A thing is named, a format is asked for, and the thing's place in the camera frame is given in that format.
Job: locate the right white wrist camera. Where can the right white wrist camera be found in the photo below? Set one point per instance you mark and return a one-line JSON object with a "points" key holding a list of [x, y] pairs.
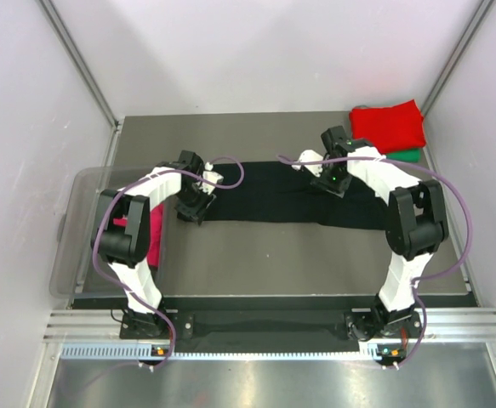
{"points": [[310, 161]]}

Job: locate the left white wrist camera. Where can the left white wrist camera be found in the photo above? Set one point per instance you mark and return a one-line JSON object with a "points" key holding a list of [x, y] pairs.
{"points": [[212, 178]]}

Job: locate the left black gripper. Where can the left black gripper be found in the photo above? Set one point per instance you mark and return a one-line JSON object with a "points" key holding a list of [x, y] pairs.
{"points": [[196, 213]]}

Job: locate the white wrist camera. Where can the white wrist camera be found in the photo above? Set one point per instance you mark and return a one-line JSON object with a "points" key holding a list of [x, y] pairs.
{"points": [[310, 161], [212, 178]]}

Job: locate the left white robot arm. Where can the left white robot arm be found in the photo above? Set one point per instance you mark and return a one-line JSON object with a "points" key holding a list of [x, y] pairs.
{"points": [[121, 237]]}

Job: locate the folded green t shirt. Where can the folded green t shirt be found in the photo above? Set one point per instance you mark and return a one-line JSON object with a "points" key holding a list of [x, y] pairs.
{"points": [[411, 155]]}

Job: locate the magenta t shirt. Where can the magenta t shirt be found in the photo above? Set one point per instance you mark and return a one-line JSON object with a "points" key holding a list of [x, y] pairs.
{"points": [[153, 255]]}

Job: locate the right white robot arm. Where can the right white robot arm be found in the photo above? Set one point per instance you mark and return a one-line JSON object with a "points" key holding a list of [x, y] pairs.
{"points": [[415, 222]]}

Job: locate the clear plastic bin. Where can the clear plastic bin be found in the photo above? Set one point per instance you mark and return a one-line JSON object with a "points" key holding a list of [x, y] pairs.
{"points": [[73, 276]]}

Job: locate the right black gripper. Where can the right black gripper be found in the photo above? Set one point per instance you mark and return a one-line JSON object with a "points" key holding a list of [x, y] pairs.
{"points": [[336, 189]]}

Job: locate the black t shirt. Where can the black t shirt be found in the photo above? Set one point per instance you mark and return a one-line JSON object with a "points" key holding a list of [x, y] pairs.
{"points": [[272, 192]]}

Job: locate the red t shirt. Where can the red t shirt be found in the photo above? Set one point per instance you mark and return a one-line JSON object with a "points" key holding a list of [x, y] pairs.
{"points": [[390, 129]]}

